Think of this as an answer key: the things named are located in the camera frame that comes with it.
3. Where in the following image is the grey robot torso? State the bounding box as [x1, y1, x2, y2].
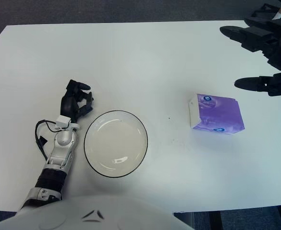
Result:
[0, 193, 191, 230]

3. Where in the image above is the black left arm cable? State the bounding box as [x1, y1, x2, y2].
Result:
[34, 119, 59, 166]

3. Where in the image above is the black table leg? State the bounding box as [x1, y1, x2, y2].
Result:
[208, 211, 224, 230]

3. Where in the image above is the white plate with black rim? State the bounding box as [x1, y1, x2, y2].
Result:
[83, 110, 148, 178]

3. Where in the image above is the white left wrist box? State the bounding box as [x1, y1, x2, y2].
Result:
[56, 115, 71, 129]

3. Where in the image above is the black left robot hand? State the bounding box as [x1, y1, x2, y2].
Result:
[59, 79, 94, 123]

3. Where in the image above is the black office chair base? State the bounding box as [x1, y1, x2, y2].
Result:
[250, 2, 279, 17]

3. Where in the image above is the purple tissue paper pack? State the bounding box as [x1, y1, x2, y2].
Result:
[188, 93, 246, 135]

